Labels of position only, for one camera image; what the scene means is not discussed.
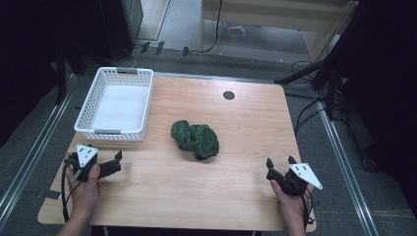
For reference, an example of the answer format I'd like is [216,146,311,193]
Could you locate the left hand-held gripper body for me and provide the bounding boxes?
[64,144,101,183]

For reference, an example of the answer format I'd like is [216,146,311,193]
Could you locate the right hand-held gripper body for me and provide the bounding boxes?
[266,162,325,198]

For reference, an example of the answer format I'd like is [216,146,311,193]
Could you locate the white plastic basket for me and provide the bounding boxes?
[74,66,154,143]

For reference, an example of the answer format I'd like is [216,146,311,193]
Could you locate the dark green cloth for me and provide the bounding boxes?
[170,119,220,161]

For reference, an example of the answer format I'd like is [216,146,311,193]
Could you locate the person's right hand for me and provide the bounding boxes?
[269,179,316,226]

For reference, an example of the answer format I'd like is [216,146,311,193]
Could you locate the person's left hand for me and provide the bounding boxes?
[64,151,102,218]

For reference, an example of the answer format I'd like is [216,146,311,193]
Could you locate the black tripod stand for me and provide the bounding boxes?
[274,0,372,122]

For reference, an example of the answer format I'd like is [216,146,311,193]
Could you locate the dark cabinet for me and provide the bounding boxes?
[97,0,146,61]

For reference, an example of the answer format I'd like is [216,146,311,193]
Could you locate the reddish paper sheet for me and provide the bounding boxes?
[225,25,247,37]

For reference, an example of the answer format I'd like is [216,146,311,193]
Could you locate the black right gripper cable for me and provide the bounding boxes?
[300,185,317,231]

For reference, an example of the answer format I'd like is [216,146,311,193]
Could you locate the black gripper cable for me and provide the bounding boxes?
[60,159,84,224]
[300,185,317,231]

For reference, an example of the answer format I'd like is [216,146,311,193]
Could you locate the metal floor rail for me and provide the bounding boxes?
[314,92,382,236]
[0,74,81,228]

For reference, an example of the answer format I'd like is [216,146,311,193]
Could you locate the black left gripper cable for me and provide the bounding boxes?
[60,159,84,224]

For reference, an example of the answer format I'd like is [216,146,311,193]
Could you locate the black floor cables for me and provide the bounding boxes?
[290,59,330,136]

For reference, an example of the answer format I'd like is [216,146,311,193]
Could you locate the black upright stand post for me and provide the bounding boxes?
[54,42,69,106]

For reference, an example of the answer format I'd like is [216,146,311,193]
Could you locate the white floor cable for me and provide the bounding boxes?
[109,45,146,69]

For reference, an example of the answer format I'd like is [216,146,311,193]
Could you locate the light wooden furniture frame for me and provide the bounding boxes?
[199,0,360,64]

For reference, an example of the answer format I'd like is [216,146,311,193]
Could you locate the black hanging cable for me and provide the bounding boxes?
[200,0,224,54]

